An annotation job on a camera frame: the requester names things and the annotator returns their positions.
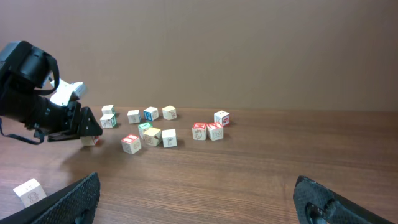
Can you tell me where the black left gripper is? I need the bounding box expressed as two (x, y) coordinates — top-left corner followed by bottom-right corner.
(1, 41), (103, 142)

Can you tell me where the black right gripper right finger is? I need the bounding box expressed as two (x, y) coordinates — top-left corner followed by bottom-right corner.
(293, 175), (392, 224)

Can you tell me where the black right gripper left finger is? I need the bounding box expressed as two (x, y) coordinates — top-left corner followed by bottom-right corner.
(1, 172), (101, 224)

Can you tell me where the wooden block red side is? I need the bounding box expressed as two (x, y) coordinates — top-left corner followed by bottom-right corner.
(80, 136), (100, 146)

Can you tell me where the wooden block blue side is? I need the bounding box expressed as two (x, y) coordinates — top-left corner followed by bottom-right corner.
(13, 178), (47, 207)

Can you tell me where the yellow letter K block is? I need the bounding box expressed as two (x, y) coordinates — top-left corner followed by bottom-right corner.
(143, 128), (162, 146)

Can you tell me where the wooden block hand drawing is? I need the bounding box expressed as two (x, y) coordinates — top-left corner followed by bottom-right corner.
(162, 129), (177, 147)

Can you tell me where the wooden block green side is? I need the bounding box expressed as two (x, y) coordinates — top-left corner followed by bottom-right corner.
(100, 114), (117, 129)

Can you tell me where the plain wooden block far left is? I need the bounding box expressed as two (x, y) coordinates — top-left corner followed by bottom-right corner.
(101, 105), (116, 115)

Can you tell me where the red letter I block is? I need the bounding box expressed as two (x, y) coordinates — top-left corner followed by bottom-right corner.
(121, 134), (142, 154)

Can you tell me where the wooden block red drawing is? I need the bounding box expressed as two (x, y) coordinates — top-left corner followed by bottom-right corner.
(127, 110), (141, 124)

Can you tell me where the green letter V block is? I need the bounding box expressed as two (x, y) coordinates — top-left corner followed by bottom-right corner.
(138, 122), (153, 138)

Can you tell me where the blue letter P block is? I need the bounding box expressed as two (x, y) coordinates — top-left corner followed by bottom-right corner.
(144, 106), (159, 121)

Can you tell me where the yellow top wooden block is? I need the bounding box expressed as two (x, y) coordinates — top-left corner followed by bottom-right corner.
(162, 105), (177, 120)

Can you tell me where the red letter M block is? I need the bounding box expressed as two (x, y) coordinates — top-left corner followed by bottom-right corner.
(192, 123), (207, 141)

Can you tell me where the red letter Y block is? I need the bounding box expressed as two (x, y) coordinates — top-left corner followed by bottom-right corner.
(206, 123), (224, 141)

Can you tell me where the wooden block red number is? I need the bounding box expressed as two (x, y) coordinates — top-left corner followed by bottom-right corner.
(214, 110), (230, 126)

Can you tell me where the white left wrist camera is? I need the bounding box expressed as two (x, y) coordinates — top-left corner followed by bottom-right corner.
(50, 79), (88, 106)

